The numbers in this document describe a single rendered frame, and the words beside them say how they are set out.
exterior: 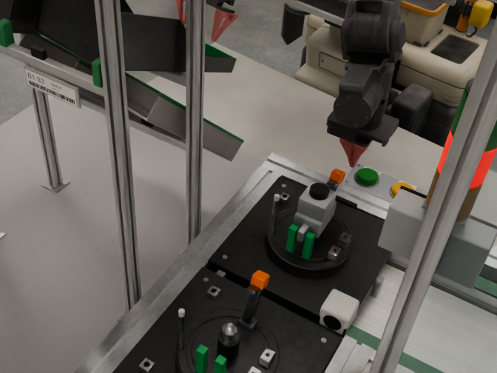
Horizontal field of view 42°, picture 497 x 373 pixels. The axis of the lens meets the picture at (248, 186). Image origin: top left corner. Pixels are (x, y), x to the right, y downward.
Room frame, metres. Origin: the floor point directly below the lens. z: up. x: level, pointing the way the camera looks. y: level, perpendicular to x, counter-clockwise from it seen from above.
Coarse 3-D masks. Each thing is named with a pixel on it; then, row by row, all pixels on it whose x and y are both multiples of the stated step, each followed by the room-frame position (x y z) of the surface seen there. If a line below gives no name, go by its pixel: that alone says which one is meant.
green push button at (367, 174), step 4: (364, 168) 0.92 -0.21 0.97; (368, 168) 0.92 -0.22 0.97; (360, 172) 0.91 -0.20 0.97; (364, 172) 0.91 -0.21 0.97; (368, 172) 0.91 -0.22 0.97; (372, 172) 0.91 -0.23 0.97; (376, 172) 0.92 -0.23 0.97; (356, 176) 0.90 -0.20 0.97; (360, 176) 0.90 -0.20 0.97; (364, 176) 0.90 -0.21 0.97; (368, 176) 0.90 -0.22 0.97; (372, 176) 0.90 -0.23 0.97; (376, 176) 0.90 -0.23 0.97; (360, 180) 0.89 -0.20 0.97; (364, 180) 0.89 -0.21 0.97; (368, 180) 0.89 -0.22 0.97; (372, 180) 0.89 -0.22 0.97; (376, 180) 0.90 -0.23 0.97; (364, 184) 0.89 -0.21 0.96; (368, 184) 0.89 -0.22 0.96; (372, 184) 0.89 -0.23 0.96
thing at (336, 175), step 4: (332, 172) 0.79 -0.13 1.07; (336, 172) 0.79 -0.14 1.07; (340, 172) 0.79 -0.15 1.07; (344, 172) 0.79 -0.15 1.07; (332, 176) 0.79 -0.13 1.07; (336, 176) 0.78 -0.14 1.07; (340, 176) 0.78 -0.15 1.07; (344, 176) 0.79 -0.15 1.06; (332, 180) 0.78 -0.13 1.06; (336, 180) 0.78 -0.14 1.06; (340, 180) 0.78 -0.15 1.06; (328, 184) 0.77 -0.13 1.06; (332, 184) 0.77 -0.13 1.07; (336, 184) 0.77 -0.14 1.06; (332, 188) 0.78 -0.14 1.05; (336, 188) 0.78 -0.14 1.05
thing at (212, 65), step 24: (48, 0) 0.76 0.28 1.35; (72, 0) 0.73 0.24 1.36; (120, 0) 0.86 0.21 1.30; (48, 24) 0.74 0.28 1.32; (72, 24) 0.72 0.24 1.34; (96, 24) 0.70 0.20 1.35; (144, 24) 0.73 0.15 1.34; (168, 24) 0.76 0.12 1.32; (72, 48) 0.70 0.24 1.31; (96, 48) 0.69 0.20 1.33; (144, 48) 0.73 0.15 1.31; (168, 48) 0.76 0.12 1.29; (216, 48) 0.90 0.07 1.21; (216, 72) 0.84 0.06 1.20
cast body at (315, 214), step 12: (312, 192) 0.71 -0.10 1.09; (324, 192) 0.71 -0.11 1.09; (336, 192) 0.73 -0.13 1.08; (300, 204) 0.71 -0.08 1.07; (312, 204) 0.70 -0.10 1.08; (324, 204) 0.70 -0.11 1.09; (336, 204) 0.74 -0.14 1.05; (300, 216) 0.70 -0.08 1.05; (312, 216) 0.70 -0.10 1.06; (324, 216) 0.69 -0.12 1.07; (300, 228) 0.68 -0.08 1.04; (312, 228) 0.69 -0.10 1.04; (324, 228) 0.70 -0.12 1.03; (300, 240) 0.67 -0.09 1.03
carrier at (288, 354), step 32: (192, 288) 0.61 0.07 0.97; (224, 288) 0.62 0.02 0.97; (160, 320) 0.55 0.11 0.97; (192, 320) 0.55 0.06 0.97; (224, 320) 0.54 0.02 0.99; (256, 320) 0.54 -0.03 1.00; (288, 320) 0.57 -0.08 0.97; (160, 352) 0.50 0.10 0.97; (192, 352) 0.49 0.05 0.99; (224, 352) 0.48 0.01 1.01; (256, 352) 0.50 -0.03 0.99; (288, 352) 0.51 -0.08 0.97; (320, 352) 0.52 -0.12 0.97
